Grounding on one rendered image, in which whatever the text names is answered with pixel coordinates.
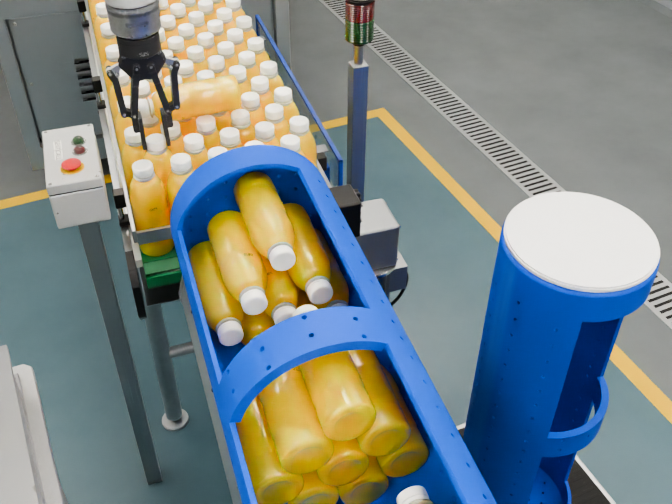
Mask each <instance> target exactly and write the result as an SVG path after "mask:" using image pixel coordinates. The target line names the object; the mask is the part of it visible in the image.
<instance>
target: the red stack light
mask: <svg viewBox="0 0 672 504"><path fill-rule="evenodd" d="M374 11H375V0H374V1H373V2H372V3H371V4H368V5H361V6H359V5H353V4H350V3H349V2H347V1H346V0H345V18H346V19H347V20H348V21H350V22H352V23H368V22H370V21H372V20H373V19H374Z"/></svg>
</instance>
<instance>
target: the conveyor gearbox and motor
mask: <svg viewBox="0 0 672 504"><path fill-rule="evenodd" d="M362 204H363V207H361V218H362V222H361V227H360V236H359V237H355V238H356V240H357V242H358V244H359V246H360V248H361V249H362V251H363V253H364V255H365V257H366V259H367V261H368V263H369V264H370V266H371V268H372V270H373V272H374V274H375V276H376V278H377V279H378V281H379V283H380V285H381V287H382V289H383V291H384V293H385V294H386V296H387V298H388V300H390V292H392V291H396V290H401V291H400V293H399V294H398V296H397V297H396V298H395V299H394V300H393V301H392V302H391V303H390V304H391V306H393V305H394V304H395V303H396V302H397V301H398V300H399V299H400V297H401V296H402V294H403V293H404V291H405V289H406V287H407V284H408V280H409V275H408V271H407V270H408V266H407V264H406V262H405V261H404V259H403V257H402V255H401V254H400V252H399V251H398V242H399V228H401V226H400V224H398V223H397V221H396V219H395V218H394V216H393V214H392V213H391V211H390V209H389V208H388V206H387V202H385V201H384V200H383V199H375V200H370V201H365V202H362Z"/></svg>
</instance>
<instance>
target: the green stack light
mask: <svg viewBox="0 0 672 504"><path fill-rule="evenodd" d="M373 38H374V19H373V20H372V21H370V22H368V23H352V22H350V21H348V20H347V19H346V18H345V40H346V41H347V42H349V43H351V44H355V45H364V44H368V43H370V42H372V41H373Z"/></svg>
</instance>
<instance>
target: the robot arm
mask: <svg viewBox="0 0 672 504"><path fill-rule="evenodd" d="M105 8H106V10H107V15H108V20H109V25H110V30H111V32H112V33H113V34H115V35H116V40H117V45H118V51H119V58H118V63H116V64H115V65H113V66H110V65H108V66H106V68H105V69H106V74H107V76H108V78H109V79H110V80H111V82H112V83H113V87H114V90H115V94H116V98H117V102H118V105H119V109H120V113H121V116H122V117H123V118H126V117H129V118H131V119H132V125H133V130H134V132H135V133H140V137H141V143H142V147H143V150H147V145H146V139H145V132H144V126H143V120H142V115H141V112H140V111H138V102H139V83H140V81H142V80H145V79H149V80H151V79H152V80H153V83H154V85H155V88H156V90H157V93H158V96H159V98H160V101H161V103H162V106H163V107H162V108H160V113H161V119H162V125H163V130H164V136H165V138H166V143H167V146H171V142H170V136H169V131H168V128H170V127H173V119H172V111H173V110H175V109H176V110H178V109H180V97H179V85H178V71H179V68H180V62H179V59H178V57H177V56H173V57H167V56H165V54H164V53H163V51H162V48H161V42H160V35H159V30H160V28H161V21H160V7H159V0H105ZM165 63H166V64H167V68H168V69H169V73H170V85H171V97H172V101H171V102H169V103H168V100H167V97H166V95H165V92H164V89H163V87H162V84H161V81H160V79H159V76H158V74H159V72H160V71H161V69H162V67H163V65H164V64H165ZM121 69H122V70H123V71H124V72H125V73H126V74H127V75H128V76H129V77H130V78H131V90H130V108H126V105H125V102H124V98H123V94H122V90H121V86H120V82H119V78H118V77H119V76H120V70H121Z"/></svg>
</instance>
